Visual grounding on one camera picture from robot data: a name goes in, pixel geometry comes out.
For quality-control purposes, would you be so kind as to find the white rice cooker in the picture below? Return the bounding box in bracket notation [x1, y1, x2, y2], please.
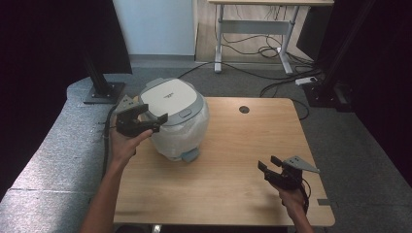
[138, 77, 211, 163]

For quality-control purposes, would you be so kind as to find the black curtain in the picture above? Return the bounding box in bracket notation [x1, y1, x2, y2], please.
[0, 0, 133, 200]
[296, 0, 412, 179]

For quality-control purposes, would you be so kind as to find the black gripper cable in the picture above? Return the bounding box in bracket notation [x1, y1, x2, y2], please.
[299, 179, 313, 216]
[101, 105, 120, 181]

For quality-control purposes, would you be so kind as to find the person's right hand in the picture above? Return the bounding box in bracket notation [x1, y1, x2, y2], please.
[274, 183, 307, 221]

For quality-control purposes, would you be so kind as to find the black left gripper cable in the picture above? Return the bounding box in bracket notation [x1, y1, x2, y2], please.
[101, 105, 120, 181]

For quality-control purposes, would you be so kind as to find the person's left hand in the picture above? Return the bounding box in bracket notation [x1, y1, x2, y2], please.
[109, 124, 154, 167]

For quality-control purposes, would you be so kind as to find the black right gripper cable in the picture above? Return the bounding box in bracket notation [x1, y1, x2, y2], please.
[299, 179, 313, 216]

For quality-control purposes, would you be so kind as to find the white power strip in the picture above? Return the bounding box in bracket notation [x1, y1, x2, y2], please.
[294, 76, 319, 86]

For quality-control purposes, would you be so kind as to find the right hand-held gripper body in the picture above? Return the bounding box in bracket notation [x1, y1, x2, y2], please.
[263, 155, 321, 191]

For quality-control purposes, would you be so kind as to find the tangle of black cables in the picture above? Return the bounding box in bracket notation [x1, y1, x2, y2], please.
[222, 30, 314, 67]

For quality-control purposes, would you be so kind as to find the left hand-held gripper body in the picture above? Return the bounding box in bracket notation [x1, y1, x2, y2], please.
[113, 94, 154, 138]

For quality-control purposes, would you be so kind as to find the black metal stand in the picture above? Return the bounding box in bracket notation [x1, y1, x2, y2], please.
[82, 52, 126, 106]
[302, 0, 378, 113]

